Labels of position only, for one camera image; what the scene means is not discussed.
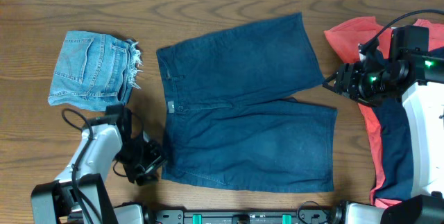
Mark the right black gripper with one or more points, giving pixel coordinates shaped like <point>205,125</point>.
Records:
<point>349,75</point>

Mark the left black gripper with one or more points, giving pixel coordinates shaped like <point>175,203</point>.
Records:
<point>149,161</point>

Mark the dark navy blue shorts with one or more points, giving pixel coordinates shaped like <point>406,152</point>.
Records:
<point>232,121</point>

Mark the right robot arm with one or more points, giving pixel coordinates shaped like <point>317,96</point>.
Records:
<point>412,77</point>

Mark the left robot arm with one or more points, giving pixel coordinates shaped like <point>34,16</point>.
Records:
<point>78,193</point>

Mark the red orange t-shirt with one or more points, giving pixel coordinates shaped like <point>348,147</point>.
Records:
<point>354,40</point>

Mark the folded light blue denim shorts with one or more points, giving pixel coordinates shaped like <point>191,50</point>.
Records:
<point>94,71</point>

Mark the dark navy garment in pile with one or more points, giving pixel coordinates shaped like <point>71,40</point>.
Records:
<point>397,155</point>

